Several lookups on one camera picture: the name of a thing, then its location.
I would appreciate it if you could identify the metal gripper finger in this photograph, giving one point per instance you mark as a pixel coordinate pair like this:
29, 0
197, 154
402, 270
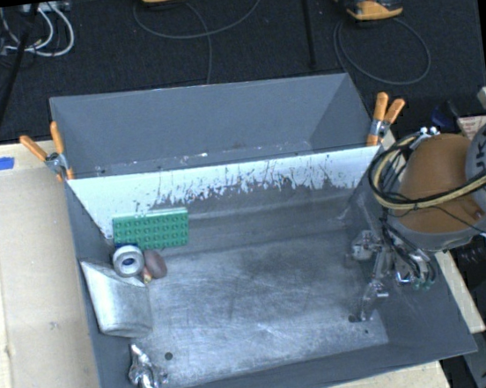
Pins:
365, 249
372, 296

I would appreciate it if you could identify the grey metal bin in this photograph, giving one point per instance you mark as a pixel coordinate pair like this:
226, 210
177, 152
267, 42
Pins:
261, 301

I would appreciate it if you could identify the brown egg-shaped thing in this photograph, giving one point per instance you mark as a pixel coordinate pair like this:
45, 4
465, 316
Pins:
156, 263

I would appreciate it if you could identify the dark green flat block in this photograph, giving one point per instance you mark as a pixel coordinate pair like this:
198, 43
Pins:
152, 231

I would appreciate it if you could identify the small red and yellow thing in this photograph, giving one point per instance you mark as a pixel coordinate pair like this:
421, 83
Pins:
146, 276

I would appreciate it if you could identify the crumpled silver foil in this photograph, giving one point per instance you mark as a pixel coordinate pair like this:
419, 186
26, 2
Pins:
144, 374

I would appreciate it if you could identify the grey tape roll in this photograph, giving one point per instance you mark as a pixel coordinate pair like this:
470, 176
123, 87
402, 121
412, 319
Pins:
122, 255

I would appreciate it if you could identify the pale grey cloth bag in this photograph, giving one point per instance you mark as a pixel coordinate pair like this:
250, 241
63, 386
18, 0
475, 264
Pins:
117, 300

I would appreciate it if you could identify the pale cardboard board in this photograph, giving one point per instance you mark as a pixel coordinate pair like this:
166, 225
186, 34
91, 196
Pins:
44, 299

